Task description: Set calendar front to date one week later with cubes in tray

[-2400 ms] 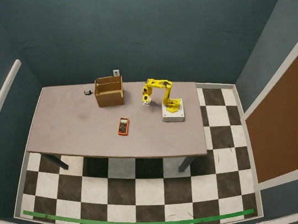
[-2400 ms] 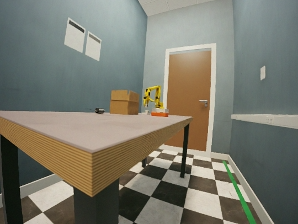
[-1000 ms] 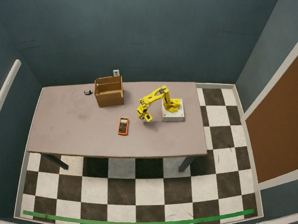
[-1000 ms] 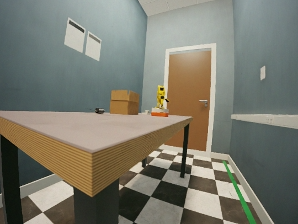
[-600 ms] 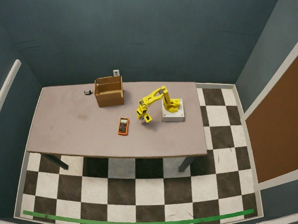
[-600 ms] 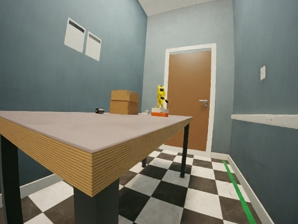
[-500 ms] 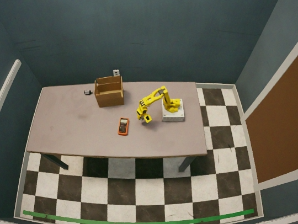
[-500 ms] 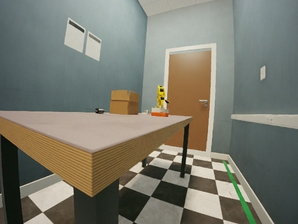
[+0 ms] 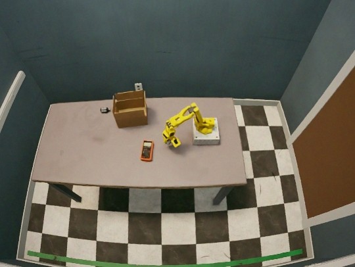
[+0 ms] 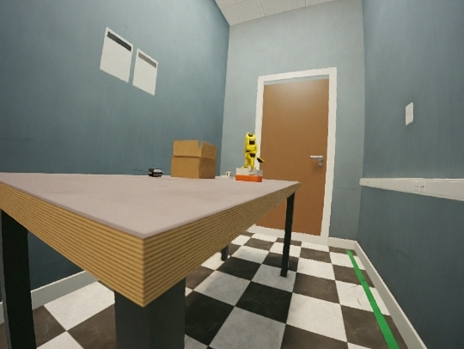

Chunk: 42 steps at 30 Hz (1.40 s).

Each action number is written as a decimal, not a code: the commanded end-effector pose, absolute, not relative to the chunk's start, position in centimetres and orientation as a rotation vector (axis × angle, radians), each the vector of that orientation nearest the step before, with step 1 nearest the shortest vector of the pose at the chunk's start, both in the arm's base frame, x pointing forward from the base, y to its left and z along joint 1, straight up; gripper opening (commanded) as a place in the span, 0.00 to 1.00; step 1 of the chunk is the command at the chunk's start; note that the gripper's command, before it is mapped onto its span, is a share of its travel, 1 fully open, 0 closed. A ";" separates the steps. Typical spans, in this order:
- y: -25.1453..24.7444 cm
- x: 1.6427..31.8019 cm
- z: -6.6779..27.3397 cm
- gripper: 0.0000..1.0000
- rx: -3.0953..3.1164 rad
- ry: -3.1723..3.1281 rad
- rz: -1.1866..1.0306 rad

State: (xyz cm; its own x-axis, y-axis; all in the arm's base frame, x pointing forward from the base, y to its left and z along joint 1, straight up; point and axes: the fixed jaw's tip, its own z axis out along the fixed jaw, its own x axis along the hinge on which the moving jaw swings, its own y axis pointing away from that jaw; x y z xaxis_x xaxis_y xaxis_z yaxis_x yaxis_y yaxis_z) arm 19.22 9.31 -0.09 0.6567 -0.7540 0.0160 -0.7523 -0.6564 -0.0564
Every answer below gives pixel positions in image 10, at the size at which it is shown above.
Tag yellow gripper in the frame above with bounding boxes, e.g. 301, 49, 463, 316
247, 151, 263, 169

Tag orange digital multimeter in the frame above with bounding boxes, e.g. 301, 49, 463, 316
235, 174, 262, 182

